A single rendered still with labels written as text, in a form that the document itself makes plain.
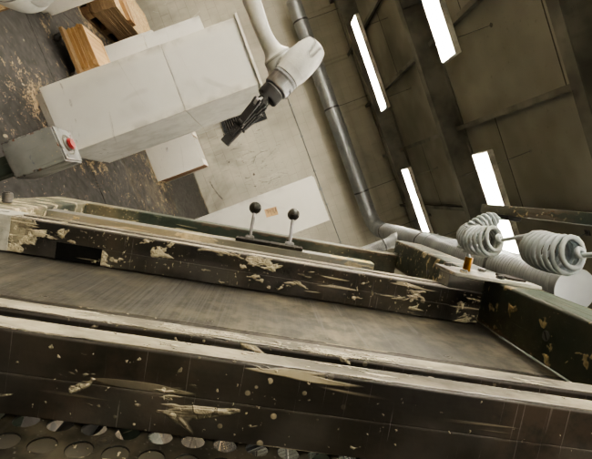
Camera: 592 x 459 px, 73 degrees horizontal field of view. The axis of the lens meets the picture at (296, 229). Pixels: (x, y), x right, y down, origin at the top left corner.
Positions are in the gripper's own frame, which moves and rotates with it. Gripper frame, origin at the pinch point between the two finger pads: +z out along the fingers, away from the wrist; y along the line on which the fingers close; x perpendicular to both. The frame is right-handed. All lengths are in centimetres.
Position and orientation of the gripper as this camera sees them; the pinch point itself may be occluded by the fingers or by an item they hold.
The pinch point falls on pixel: (231, 135)
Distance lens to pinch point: 135.4
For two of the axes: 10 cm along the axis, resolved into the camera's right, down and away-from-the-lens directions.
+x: -7.4, -6.7, 0.4
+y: -0.1, 0.8, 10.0
